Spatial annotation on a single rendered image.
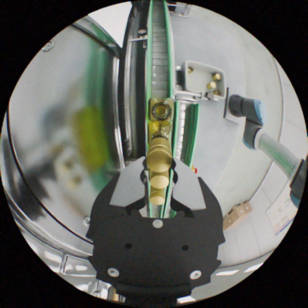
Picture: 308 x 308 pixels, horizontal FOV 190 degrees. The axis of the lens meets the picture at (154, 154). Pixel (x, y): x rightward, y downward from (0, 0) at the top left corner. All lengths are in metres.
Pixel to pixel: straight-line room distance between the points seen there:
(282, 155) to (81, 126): 0.57
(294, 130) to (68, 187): 3.83
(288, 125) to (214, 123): 3.36
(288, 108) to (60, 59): 3.96
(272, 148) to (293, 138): 3.21
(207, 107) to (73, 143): 0.59
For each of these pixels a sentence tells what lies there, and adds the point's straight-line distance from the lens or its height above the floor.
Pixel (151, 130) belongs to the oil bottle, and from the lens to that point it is 0.21.
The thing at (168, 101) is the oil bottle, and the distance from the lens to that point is 0.20.
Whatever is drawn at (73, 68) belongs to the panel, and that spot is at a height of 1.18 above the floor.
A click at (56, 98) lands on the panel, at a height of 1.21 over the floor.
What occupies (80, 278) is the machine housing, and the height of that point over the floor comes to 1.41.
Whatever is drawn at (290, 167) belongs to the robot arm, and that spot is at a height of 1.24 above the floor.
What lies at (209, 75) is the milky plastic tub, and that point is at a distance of 0.62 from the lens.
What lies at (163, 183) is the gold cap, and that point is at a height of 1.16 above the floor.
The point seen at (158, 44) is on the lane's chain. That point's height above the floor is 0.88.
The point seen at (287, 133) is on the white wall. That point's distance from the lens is 3.74.
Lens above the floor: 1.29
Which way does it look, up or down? 62 degrees down
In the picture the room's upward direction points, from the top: 173 degrees counter-clockwise
